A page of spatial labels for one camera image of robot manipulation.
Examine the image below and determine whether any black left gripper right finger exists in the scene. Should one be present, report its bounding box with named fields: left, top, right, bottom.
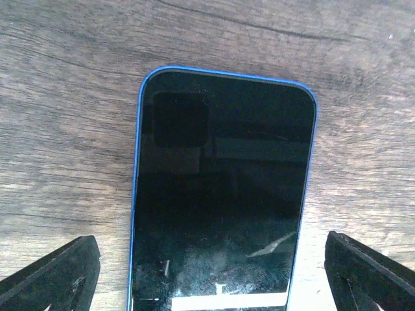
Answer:
left=324, top=231, right=414, bottom=310

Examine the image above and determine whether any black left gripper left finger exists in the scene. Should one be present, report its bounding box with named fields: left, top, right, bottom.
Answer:
left=1, top=235, right=101, bottom=310

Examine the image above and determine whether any blue black phone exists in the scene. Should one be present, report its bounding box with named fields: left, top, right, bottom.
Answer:
left=127, top=65, right=318, bottom=310

